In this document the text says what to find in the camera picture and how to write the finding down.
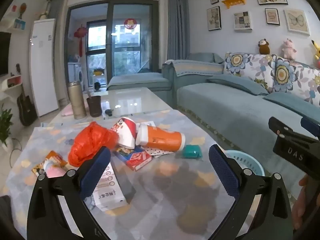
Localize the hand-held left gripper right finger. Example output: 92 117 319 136
209 144 293 240

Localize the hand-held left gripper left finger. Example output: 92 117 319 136
26 146 112 240

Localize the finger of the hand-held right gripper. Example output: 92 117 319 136
268 116 314 144
301 117 320 140

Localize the light blue plastic basket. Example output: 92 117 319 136
224 150 265 178

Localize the red plastic bag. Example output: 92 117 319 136
68 121 120 167

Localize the teal small packet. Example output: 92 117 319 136
182 144 202 159

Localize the red and white paper cup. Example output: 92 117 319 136
111 117 137 148

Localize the orange paper cup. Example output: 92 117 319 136
136 124 186 152

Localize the person's right hand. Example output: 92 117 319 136
292 175 310 230

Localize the white printed carton box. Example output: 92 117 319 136
92 159 137 212

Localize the pink wrapper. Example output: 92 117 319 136
44 160 67 178

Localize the orange snack packet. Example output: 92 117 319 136
31 150 68 178

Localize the red and blue card box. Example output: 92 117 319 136
114 145 152 172

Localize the floral cushion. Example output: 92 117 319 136
223 52 277 93
272 56 320 105

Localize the grey patterned tablecloth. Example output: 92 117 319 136
5 109 240 240

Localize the teal sofa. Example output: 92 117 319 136
107 52 320 180

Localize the brown cup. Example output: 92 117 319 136
86 95 102 117

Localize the teal pillow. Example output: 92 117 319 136
206 75 269 96

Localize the white dotted paper sheet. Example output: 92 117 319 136
144 146 175 158

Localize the beige thermos bottle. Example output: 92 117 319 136
67 81 87 120

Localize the yellow plush toy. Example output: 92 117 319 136
311 39 320 60

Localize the white glass coffee table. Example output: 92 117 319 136
47 87 173 128

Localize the pink plush toy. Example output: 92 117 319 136
282 38 297 60

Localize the brown monkey plush toy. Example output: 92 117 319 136
258 39 270 55

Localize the black guitar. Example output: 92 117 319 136
17 84 38 127

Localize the green potted plant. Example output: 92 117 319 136
0 104 14 153

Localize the white washing machine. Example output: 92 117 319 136
67 62 85 86

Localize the white butterfly framed picture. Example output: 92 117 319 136
284 9 310 36

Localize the striped armrest cover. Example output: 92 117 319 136
165 59 224 78

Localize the small butterfly framed picture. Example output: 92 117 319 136
264 8 280 25

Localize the white refrigerator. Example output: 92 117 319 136
29 18 59 117

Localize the white collage canvas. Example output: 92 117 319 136
234 11 252 30

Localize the sliding glass door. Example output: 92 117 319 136
64 0 160 90

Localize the tall black framed picture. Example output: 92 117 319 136
206 6 222 31

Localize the red hanging knot decoration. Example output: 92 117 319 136
74 24 88 57

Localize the black television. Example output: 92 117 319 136
0 32 12 77

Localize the grey blue curtain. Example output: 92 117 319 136
167 0 190 60

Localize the round red window decoration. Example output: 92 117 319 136
124 18 137 30

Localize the yellow wall shelf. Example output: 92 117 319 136
222 0 247 9

